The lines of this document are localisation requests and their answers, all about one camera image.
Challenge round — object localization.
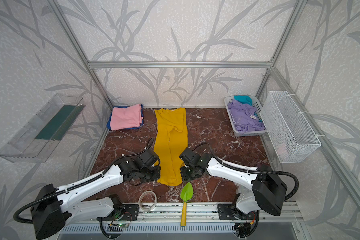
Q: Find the white wire mesh basket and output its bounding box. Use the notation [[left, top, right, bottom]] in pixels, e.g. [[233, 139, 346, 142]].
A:
[[260, 91, 322, 164]]

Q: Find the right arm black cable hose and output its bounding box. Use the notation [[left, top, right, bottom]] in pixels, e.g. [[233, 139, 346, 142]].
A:
[[191, 142, 300, 238]]

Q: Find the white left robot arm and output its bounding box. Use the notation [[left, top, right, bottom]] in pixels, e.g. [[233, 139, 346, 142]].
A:
[[31, 149, 161, 240]]

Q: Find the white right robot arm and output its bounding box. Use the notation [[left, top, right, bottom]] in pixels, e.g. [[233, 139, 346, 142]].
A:
[[180, 148, 288, 216]]

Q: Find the yellow printed t-shirt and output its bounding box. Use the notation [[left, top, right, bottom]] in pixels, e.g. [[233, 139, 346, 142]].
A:
[[154, 108, 188, 187]]

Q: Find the purple t-shirt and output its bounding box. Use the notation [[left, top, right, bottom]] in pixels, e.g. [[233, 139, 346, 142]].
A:
[[227, 99, 266, 133]]

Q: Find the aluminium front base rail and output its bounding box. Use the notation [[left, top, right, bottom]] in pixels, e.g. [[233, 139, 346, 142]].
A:
[[66, 200, 303, 225]]

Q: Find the green toy trowel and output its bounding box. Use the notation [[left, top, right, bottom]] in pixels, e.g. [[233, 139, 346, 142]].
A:
[[180, 183, 194, 227]]

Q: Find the grey plastic laundry basket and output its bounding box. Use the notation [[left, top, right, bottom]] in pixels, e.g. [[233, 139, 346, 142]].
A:
[[224, 96, 267, 137]]

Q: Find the clear tape roll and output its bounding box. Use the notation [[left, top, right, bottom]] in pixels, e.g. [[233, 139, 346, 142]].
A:
[[138, 191, 158, 212]]

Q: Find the clear plastic wall shelf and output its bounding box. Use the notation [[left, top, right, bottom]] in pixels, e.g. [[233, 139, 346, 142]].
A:
[[0, 94, 86, 163]]

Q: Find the blue folded t-shirt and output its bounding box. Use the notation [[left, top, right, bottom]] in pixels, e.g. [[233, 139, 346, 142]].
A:
[[106, 103, 145, 132]]

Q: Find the aluminium frame profile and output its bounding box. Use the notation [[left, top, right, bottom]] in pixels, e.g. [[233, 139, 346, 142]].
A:
[[47, 1, 360, 210]]

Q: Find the teal t-shirt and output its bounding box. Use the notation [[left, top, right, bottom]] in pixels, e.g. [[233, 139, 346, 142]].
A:
[[234, 95, 253, 106]]

